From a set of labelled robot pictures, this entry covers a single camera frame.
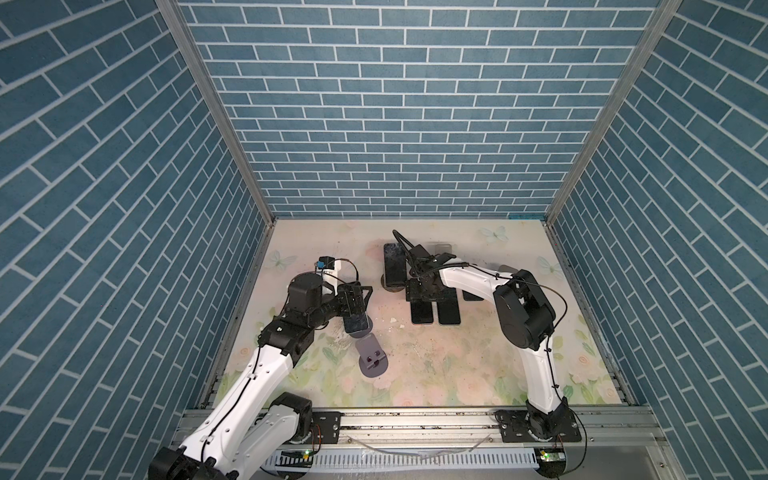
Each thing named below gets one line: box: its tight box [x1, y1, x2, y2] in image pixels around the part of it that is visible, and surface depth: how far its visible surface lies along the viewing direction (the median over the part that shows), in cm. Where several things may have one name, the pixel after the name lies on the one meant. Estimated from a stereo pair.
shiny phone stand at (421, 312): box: [410, 301, 434, 324], surface depth 96 cm
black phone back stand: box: [381, 242, 407, 293], surface depth 98 cm
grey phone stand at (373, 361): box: [355, 333, 388, 378], surface depth 81 cm
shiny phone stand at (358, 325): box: [343, 314, 373, 339], surface depth 87 cm
